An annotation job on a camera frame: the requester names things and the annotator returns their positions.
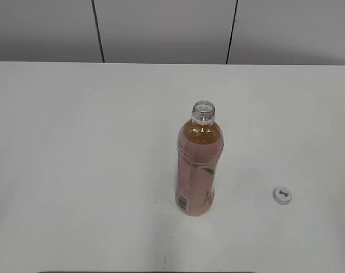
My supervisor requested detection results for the pink label tea bottle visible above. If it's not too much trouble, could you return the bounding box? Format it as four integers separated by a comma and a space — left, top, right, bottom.
175, 100, 224, 216

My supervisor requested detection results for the white bottle cap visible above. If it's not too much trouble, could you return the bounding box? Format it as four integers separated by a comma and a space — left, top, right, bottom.
272, 187, 292, 205

